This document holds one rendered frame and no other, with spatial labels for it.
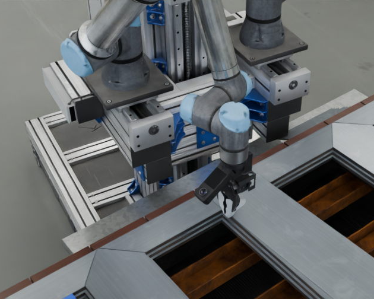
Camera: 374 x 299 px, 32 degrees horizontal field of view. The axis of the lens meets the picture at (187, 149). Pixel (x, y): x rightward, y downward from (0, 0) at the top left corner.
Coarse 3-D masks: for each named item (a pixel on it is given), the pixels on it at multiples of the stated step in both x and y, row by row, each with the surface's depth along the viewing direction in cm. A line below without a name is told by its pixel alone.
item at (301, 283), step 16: (320, 160) 204; (336, 160) 205; (352, 160) 201; (288, 176) 197; (368, 176) 197; (208, 224) 184; (224, 224) 185; (240, 224) 181; (176, 240) 179; (256, 240) 177; (160, 256) 177; (272, 256) 173; (288, 272) 169; (304, 288) 165
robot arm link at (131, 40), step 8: (136, 24) 190; (128, 32) 189; (136, 32) 191; (120, 40) 187; (128, 40) 190; (136, 40) 192; (120, 48) 188; (128, 48) 192; (136, 48) 194; (120, 56) 193; (128, 56) 194; (136, 56) 195
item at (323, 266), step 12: (336, 240) 175; (348, 240) 175; (324, 252) 172; (336, 252) 172; (348, 252) 172; (360, 252) 172; (312, 264) 169; (324, 264) 169; (336, 264) 169; (348, 264) 169; (312, 276) 166; (324, 276) 166
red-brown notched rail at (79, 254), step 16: (320, 128) 217; (288, 144) 211; (256, 160) 205; (192, 192) 195; (160, 208) 190; (128, 224) 185; (112, 240) 181; (80, 256) 177; (48, 272) 173; (16, 288) 169
